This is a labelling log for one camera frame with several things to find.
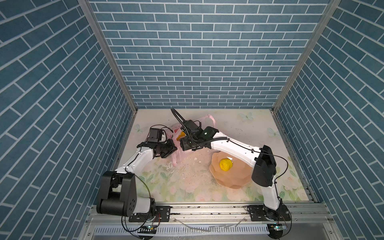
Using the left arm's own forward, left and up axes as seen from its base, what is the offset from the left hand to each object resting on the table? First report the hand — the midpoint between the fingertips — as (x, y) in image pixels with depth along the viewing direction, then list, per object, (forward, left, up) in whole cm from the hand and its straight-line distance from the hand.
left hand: (178, 146), depth 88 cm
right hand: (-1, -3, +6) cm, 7 cm away
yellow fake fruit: (-10, -28, -4) cm, 30 cm away
